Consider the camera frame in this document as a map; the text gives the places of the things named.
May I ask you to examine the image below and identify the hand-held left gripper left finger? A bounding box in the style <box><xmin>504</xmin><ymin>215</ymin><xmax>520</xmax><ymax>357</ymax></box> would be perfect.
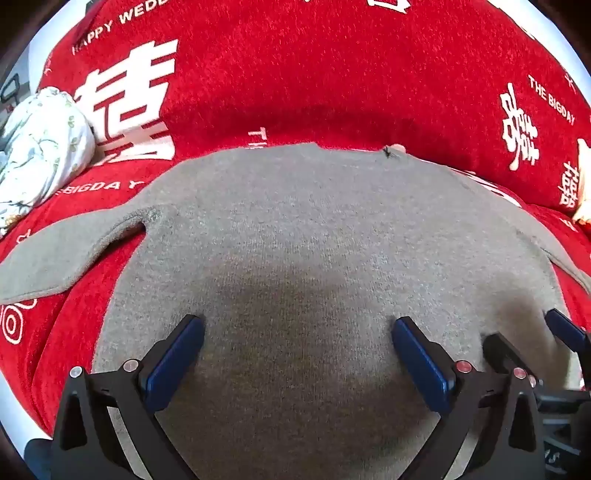
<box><xmin>51</xmin><ymin>314</ymin><xmax>206</xmax><ymax>480</ymax></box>

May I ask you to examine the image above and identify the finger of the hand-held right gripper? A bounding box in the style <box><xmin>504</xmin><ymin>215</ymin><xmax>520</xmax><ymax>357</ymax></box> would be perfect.
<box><xmin>482</xmin><ymin>333</ymin><xmax>534</xmax><ymax>376</ymax></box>
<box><xmin>545</xmin><ymin>309</ymin><xmax>591</xmax><ymax>357</ymax></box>

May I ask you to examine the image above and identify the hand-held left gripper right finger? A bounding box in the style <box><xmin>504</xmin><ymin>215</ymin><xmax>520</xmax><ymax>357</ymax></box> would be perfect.
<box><xmin>392</xmin><ymin>316</ymin><xmax>548</xmax><ymax>480</ymax></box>

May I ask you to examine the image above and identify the grey knit sweater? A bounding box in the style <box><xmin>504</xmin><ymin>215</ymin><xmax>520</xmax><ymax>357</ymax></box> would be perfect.
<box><xmin>0</xmin><ymin>143</ymin><xmax>591</xmax><ymax>480</ymax></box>

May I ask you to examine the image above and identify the cream cloth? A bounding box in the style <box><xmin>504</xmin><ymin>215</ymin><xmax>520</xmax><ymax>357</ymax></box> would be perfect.
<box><xmin>573</xmin><ymin>138</ymin><xmax>591</xmax><ymax>223</ymax></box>

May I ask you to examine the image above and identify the white floral cloth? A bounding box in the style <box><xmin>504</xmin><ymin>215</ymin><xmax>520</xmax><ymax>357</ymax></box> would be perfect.
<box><xmin>0</xmin><ymin>88</ymin><xmax>95</xmax><ymax>236</ymax></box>

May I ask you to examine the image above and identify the red printed sofa cover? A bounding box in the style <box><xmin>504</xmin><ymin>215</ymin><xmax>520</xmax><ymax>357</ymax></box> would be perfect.
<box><xmin>0</xmin><ymin>0</ymin><xmax>591</xmax><ymax>439</ymax></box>

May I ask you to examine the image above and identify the black exercise equipment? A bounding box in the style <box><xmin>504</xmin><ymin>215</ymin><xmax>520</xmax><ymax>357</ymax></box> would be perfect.
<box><xmin>0</xmin><ymin>76</ymin><xmax>21</xmax><ymax>114</ymax></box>

